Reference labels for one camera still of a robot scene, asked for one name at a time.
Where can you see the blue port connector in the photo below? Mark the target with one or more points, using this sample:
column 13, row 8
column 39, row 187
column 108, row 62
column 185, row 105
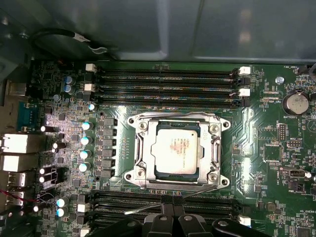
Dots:
column 27, row 116

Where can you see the silver CPU chip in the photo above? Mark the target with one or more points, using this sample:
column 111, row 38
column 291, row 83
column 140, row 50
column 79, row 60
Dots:
column 175, row 153

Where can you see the green motherboard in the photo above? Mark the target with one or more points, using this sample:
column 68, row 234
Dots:
column 259, row 148

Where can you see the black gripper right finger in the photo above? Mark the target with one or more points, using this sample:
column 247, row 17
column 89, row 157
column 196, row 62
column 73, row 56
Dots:
column 190, row 227

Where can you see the black open PC case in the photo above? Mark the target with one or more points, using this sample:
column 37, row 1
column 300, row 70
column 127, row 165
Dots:
column 222, row 29

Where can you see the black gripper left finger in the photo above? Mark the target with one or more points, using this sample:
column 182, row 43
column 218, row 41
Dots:
column 158, row 227

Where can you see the silver CPU socket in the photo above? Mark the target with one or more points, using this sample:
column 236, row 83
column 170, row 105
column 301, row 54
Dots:
column 134, row 178

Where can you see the round coin battery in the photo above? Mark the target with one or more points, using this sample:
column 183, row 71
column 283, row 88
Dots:
column 296, row 103

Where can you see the silver rear port block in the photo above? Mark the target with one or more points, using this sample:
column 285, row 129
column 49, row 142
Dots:
column 16, row 179
column 19, row 143
column 17, row 163
column 16, row 89

